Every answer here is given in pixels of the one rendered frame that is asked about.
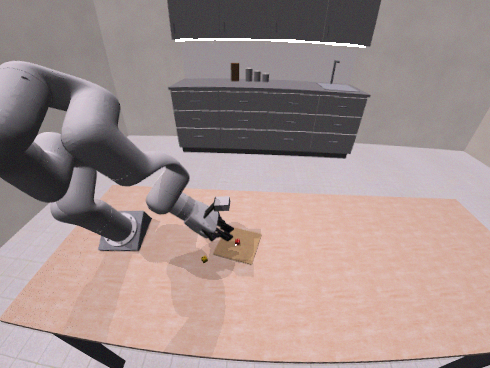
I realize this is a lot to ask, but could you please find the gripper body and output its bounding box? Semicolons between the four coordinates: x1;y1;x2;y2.
183;200;219;239

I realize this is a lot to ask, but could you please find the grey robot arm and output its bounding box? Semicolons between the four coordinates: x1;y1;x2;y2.
0;61;195;247

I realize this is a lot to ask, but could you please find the tan square mat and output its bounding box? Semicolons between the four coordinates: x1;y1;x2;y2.
213;227;261;265

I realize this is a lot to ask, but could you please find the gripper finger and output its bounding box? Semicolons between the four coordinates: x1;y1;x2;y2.
201;228;233;242
217;211;234;233

